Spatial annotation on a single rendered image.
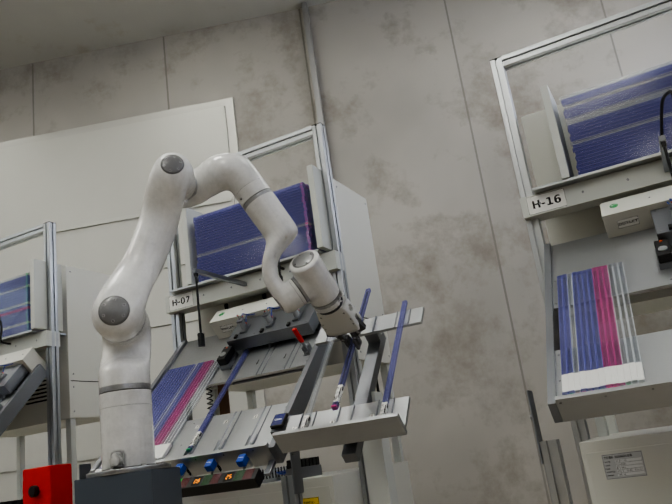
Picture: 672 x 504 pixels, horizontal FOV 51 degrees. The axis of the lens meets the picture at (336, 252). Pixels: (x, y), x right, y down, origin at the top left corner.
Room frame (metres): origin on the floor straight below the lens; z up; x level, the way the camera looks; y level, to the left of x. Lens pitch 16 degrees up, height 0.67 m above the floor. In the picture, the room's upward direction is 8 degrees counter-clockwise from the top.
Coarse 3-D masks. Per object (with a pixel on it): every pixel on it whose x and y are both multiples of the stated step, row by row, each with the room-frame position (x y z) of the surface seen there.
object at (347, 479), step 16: (400, 464) 2.81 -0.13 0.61; (304, 480) 2.34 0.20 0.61; (320, 480) 2.31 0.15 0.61; (336, 480) 2.32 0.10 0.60; (352, 480) 2.42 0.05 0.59; (400, 480) 2.78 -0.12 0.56; (192, 496) 2.52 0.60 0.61; (208, 496) 2.49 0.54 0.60; (224, 496) 2.47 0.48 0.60; (240, 496) 2.44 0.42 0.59; (256, 496) 2.41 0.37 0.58; (272, 496) 2.38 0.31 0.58; (304, 496) 2.34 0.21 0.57; (320, 496) 2.31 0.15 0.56; (336, 496) 2.30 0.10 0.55; (352, 496) 2.40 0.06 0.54; (400, 496) 2.76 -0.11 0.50
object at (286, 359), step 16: (192, 352) 2.69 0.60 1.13; (208, 352) 2.63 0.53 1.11; (240, 352) 2.53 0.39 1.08; (256, 352) 2.48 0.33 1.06; (272, 352) 2.43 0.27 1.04; (288, 352) 2.38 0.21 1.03; (240, 368) 2.44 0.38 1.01; (256, 368) 2.39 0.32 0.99; (272, 368) 2.35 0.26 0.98; (288, 368) 2.31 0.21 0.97
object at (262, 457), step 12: (264, 444) 2.01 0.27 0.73; (180, 456) 2.14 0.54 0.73; (192, 456) 2.11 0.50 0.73; (204, 456) 2.10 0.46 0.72; (216, 456) 2.09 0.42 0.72; (228, 456) 2.08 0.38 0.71; (252, 456) 2.05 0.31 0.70; (264, 456) 2.04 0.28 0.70; (192, 468) 2.15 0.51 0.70; (204, 468) 2.14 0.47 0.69; (216, 468) 2.12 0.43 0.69; (228, 468) 2.11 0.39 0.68; (240, 468) 2.10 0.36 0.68
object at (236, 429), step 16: (224, 416) 2.25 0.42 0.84; (240, 416) 2.21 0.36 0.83; (256, 416) 2.17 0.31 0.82; (272, 416) 2.14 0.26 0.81; (192, 432) 2.26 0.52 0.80; (208, 432) 2.22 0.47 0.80; (224, 432) 2.18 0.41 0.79; (240, 432) 2.15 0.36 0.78; (256, 432) 2.11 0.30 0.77; (176, 448) 2.22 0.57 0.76; (208, 448) 2.15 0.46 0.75; (224, 448) 2.12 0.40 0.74
